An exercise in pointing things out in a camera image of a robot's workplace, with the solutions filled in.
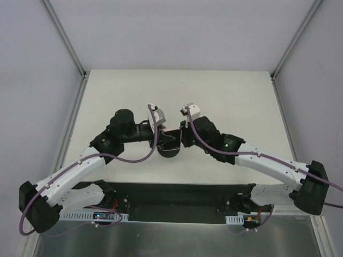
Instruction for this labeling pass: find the black phone stand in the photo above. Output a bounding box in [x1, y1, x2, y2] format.
[157, 145, 180, 158]

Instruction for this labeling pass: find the black phone pink case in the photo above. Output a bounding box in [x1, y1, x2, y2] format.
[161, 128, 182, 151]

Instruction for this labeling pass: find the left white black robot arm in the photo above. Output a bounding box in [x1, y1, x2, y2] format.
[19, 105, 182, 236]

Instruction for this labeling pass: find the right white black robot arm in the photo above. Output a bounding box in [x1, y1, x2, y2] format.
[180, 116, 329, 215]

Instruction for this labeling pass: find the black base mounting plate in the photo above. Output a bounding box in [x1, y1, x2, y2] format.
[81, 181, 274, 223]

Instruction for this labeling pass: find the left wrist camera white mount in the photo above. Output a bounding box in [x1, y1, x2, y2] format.
[147, 104, 166, 132]

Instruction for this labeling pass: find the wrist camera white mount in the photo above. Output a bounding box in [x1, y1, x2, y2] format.
[147, 104, 166, 132]
[180, 102, 201, 120]

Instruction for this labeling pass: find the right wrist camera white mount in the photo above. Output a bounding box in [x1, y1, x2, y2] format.
[180, 102, 201, 120]

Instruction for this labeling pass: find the right white cable duct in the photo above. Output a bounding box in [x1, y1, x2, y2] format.
[225, 214, 261, 225]

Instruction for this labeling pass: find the white cable duct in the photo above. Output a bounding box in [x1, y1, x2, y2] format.
[59, 210, 129, 222]
[225, 214, 261, 225]

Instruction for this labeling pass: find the left white cable duct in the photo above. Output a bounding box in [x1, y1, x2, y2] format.
[59, 210, 129, 222]

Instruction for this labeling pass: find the left aluminium frame post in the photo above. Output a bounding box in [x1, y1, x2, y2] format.
[41, 0, 87, 78]

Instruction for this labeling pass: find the aluminium frame post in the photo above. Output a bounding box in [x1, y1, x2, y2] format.
[270, 0, 324, 81]
[41, 0, 87, 78]

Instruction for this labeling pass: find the right aluminium frame post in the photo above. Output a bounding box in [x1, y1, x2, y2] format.
[270, 0, 324, 81]

